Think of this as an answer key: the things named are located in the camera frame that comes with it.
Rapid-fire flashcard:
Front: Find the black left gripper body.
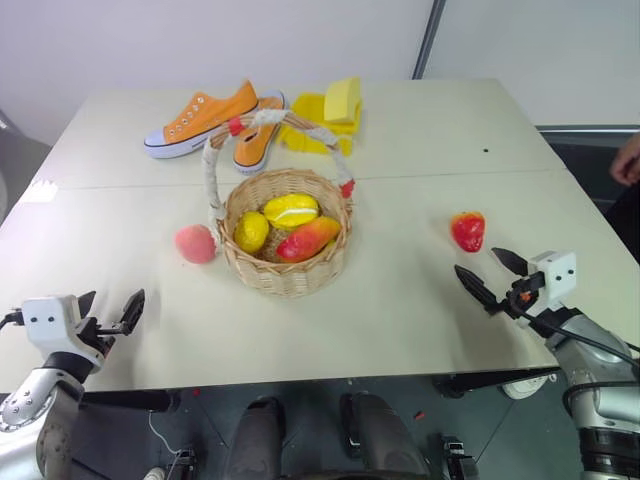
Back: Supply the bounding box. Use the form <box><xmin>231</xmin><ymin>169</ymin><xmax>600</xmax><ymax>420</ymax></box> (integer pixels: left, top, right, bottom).
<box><xmin>74</xmin><ymin>315</ymin><xmax>124</xmax><ymax>364</ymax></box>

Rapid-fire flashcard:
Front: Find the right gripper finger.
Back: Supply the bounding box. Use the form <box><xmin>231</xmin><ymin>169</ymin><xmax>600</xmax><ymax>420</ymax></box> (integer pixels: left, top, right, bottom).
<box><xmin>453</xmin><ymin>264</ymin><xmax>502</xmax><ymax>316</ymax></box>
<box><xmin>490</xmin><ymin>246</ymin><xmax>530</xmax><ymax>277</ymax></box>

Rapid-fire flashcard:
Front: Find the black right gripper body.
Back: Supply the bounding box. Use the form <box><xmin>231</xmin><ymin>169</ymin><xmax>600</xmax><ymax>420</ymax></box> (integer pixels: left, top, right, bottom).
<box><xmin>498</xmin><ymin>271</ymin><xmax>547</xmax><ymax>321</ymax></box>

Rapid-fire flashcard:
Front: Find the yellow fruit with white stripe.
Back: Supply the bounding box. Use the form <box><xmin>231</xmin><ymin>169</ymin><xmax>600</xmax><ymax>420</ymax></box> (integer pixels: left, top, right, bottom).
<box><xmin>262</xmin><ymin>193</ymin><xmax>322</xmax><ymax>232</ymax></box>

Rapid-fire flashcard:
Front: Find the bystander bare hand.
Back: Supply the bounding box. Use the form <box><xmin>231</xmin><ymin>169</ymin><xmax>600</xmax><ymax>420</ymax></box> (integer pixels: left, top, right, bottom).
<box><xmin>610</xmin><ymin>131</ymin><xmax>640</xmax><ymax>187</ymax></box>

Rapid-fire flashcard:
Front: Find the pink peach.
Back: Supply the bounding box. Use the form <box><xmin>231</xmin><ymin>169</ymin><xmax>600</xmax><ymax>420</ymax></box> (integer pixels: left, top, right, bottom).
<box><xmin>174</xmin><ymin>224</ymin><xmax>219</xmax><ymax>265</ymax></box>

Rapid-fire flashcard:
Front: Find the white round floor object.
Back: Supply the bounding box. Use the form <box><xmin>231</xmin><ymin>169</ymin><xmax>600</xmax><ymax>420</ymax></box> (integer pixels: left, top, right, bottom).
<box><xmin>501</xmin><ymin>373</ymin><xmax>550</xmax><ymax>400</ymax></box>

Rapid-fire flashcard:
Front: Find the bystander dark clothing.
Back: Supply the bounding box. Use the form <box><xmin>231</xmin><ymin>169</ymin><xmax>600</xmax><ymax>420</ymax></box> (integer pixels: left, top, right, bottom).
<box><xmin>603</xmin><ymin>179</ymin><xmax>640</xmax><ymax>264</ymax></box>

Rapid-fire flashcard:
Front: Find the dark grey side table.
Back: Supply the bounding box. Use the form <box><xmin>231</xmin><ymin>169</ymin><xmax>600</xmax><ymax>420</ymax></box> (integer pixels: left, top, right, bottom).
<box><xmin>535</xmin><ymin>123</ymin><xmax>640</xmax><ymax>221</ymax></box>

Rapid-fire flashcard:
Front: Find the small yellow lemon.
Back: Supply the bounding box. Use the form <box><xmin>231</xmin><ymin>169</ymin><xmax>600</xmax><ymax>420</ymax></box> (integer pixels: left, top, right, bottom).
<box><xmin>233</xmin><ymin>210</ymin><xmax>272</xmax><ymax>253</ymax></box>

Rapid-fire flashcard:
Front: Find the black floor caster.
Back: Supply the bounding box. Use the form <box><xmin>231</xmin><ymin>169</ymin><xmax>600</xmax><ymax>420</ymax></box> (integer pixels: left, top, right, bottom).
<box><xmin>433</xmin><ymin>433</ymin><xmax>482</xmax><ymax>480</ymax></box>
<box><xmin>163</xmin><ymin>448</ymin><xmax>197</xmax><ymax>480</ymax></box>

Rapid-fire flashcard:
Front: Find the red and yellow mango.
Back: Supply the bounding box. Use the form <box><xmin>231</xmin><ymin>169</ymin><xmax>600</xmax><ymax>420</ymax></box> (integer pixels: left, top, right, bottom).
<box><xmin>275</xmin><ymin>215</ymin><xmax>343</xmax><ymax>264</ymax></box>

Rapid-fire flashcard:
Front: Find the dark rounded shape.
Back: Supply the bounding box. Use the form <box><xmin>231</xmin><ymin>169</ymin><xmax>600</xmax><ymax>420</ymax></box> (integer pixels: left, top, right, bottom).
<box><xmin>221</xmin><ymin>396</ymin><xmax>287</xmax><ymax>480</ymax></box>
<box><xmin>339</xmin><ymin>392</ymin><xmax>432</xmax><ymax>480</ymax></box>

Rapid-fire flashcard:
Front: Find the orange canvas sneaker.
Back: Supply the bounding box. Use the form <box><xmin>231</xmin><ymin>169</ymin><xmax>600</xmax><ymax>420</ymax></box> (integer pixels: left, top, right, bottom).
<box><xmin>143</xmin><ymin>79</ymin><xmax>262</xmax><ymax>161</ymax></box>
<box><xmin>231</xmin><ymin>89</ymin><xmax>291</xmax><ymax>176</ymax></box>

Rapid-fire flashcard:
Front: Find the yellow sponge block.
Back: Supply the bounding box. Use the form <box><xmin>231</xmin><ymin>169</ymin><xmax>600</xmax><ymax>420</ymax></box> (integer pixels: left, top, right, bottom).
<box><xmin>323</xmin><ymin>75</ymin><xmax>363</xmax><ymax>126</ymax></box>

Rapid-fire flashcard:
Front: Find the yellow cloth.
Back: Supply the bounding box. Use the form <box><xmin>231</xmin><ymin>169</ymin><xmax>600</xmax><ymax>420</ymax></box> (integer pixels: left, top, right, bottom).
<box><xmin>276</xmin><ymin>91</ymin><xmax>367</xmax><ymax>157</ymax></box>

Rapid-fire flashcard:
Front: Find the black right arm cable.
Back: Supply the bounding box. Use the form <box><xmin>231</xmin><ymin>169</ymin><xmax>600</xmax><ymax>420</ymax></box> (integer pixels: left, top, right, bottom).
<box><xmin>507</xmin><ymin>297</ymin><xmax>640</xmax><ymax>369</ymax></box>

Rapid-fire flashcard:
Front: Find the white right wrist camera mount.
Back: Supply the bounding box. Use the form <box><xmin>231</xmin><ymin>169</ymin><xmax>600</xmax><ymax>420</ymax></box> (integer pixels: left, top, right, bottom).
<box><xmin>527</xmin><ymin>250</ymin><xmax>578</xmax><ymax>307</ymax></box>

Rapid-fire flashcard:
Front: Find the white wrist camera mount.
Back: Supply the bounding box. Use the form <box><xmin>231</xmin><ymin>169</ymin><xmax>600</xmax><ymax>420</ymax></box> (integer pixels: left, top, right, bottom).
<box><xmin>527</xmin><ymin>250</ymin><xmax>578</xmax><ymax>307</ymax></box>
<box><xmin>21</xmin><ymin>294</ymin><xmax>109</xmax><ymax>372</ymax></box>

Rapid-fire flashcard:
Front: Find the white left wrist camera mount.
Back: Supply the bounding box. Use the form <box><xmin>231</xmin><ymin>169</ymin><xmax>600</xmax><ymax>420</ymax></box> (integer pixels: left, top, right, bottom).
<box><xmin>21</xmin><ymin>294</ymin><xmax>109</xmax><ymax>372</ymax></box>

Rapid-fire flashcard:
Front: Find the white floor cable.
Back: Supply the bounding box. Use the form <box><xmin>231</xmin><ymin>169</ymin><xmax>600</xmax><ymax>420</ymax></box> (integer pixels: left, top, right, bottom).
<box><xmin>148</xmin><ymin>408</ymin><xmax>184</xmax><ymax>480</ymax></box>

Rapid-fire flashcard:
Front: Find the wicker basket with rope handle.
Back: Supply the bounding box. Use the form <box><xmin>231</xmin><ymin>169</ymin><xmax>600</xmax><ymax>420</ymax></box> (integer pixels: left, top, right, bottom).
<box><xmin>201</xmin><ymin>108</ymin><xmax>357</xmax><ymax>299</ymax></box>

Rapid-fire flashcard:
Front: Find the grey wall post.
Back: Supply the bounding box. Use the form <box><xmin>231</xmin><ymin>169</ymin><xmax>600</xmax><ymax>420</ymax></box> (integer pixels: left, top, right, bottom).
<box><xmin>411</xmin><ymin>0</ymin><xmax>447</xmax><ymax>81</ymax></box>

